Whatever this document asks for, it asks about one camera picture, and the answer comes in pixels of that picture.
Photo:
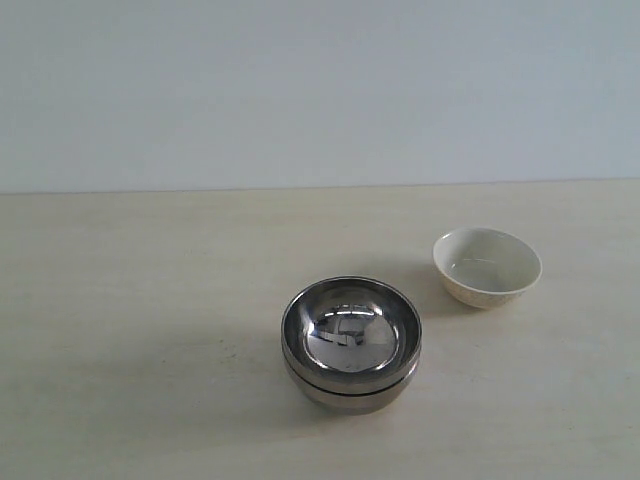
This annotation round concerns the ribbed steel bowl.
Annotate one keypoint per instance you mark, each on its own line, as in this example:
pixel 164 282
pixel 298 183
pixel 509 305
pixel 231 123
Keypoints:
pixel 350 334

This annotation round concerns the smooth steel bowl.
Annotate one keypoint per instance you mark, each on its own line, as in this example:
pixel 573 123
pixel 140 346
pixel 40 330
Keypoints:
pixel 353 404

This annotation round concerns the cream ceramic bowl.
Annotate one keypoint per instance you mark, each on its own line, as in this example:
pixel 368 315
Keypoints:
pixel 485 268

